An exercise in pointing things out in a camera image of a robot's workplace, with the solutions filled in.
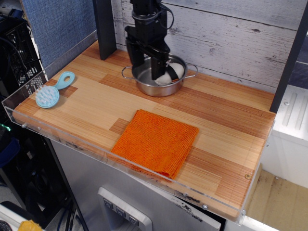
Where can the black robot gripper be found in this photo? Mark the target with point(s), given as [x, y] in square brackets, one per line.
[148, 37]

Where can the small stainless steel pot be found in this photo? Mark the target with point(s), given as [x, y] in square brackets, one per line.
[147, 86]

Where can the white plush egg black band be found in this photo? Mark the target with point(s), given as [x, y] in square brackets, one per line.
[174, 72]

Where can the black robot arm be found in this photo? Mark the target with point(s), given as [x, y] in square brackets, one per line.
[145, 7]

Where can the orange folded towel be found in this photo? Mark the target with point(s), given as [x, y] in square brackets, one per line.
[157, 143]

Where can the blue fabric divider panel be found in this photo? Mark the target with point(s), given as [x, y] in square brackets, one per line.
[59, 25]

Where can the light blue scalp brush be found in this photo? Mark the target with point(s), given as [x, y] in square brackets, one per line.
[48, 96]

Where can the black perforated crate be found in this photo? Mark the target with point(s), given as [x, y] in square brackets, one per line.
[19, 62]

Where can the clear acrylic table guard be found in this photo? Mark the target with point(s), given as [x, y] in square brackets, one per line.
[234, 123]

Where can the silver cabinet with dispenser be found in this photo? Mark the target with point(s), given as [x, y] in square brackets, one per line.
[112, 198]

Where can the white ribbed side unit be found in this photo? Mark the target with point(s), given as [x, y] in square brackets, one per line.
[286, 152]

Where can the dark grey left post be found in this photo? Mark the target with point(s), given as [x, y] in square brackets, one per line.
[105, 27]

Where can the dark grey post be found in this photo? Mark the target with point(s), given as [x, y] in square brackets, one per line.
[105, 27]
[291, 61]

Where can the dark grey right post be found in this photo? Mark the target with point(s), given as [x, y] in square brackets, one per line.
[291, 61]

